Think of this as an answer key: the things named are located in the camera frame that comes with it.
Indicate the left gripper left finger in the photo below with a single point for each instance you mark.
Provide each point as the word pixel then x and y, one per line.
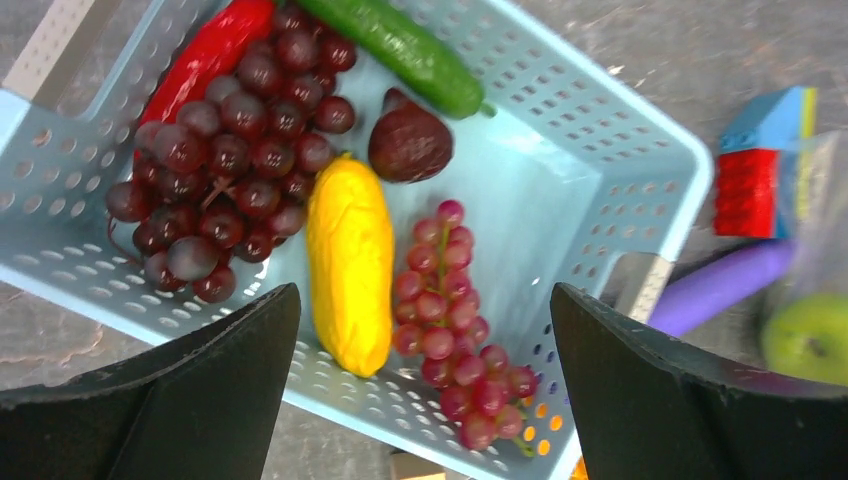
pixel 202 406

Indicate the dark red grape bunch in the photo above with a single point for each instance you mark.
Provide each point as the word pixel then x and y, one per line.
pixel 230 176

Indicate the dark red toy fig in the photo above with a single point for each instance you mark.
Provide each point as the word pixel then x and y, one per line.
pixel 408 143

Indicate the green toy apple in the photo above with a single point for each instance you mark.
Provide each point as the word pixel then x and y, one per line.
pixel 808 339

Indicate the multicolour stacked brick block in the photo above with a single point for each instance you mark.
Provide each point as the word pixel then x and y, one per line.
pixel 761 166

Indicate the wooden cube with X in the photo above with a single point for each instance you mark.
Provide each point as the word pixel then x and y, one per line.
pixel 407 466

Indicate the red toy chili pepper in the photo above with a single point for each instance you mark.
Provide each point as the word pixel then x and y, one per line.
pixel 216 49

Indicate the light blue plastic basket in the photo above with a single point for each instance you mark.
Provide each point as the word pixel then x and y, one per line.
pixel 573 171

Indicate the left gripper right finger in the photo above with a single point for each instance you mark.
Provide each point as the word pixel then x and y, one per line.
pixel 650 406

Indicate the yellow toy corn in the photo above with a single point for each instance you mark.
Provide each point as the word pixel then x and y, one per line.
pixel 351 249

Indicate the orange lego brick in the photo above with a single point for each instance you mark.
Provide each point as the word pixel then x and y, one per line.
pixel 579 472

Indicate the clear orange zip bag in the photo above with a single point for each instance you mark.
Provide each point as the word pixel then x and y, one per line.
pixel 819 263

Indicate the light red grape bunch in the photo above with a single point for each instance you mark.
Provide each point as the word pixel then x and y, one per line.
pixel 481 392

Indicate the purple toy cylinder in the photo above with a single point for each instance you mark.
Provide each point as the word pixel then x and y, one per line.
pixel 704 293

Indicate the green toy cucumber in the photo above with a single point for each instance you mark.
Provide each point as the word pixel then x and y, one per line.
pixel 418 58

